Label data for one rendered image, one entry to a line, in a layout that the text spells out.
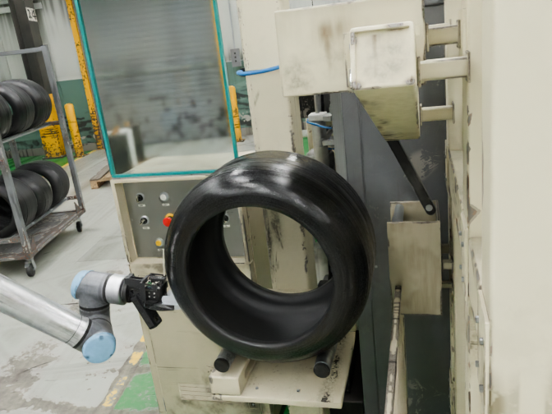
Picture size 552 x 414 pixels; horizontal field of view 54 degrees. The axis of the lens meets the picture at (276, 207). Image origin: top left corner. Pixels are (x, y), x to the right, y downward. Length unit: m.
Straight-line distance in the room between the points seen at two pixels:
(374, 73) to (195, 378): 1.93
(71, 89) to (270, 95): 9.93
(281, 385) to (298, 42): 1.00
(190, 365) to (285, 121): 1.30
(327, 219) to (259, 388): 0.57
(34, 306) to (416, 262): 1.06
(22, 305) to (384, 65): 1.12
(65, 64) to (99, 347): 10.02
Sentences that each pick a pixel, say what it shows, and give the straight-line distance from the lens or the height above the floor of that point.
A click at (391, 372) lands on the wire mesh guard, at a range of 1.29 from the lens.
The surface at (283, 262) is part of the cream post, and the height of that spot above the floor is 1.04.
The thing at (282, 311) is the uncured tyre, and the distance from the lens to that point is 1.70.
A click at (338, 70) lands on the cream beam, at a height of 1.68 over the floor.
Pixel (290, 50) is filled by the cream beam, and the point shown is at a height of 1.72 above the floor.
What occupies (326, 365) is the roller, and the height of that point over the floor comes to 0.92.
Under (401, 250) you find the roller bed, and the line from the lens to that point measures 1.61.
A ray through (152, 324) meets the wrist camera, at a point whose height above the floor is 0.98.
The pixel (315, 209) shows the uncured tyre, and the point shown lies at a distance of 1.27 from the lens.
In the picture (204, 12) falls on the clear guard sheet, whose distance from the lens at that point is 2.03.
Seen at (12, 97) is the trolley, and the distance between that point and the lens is 5.32.
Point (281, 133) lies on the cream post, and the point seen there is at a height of 1.47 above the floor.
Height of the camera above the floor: 1.74
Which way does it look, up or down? 17 degrees down
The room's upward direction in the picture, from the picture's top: 7 degrees counter-clockwise
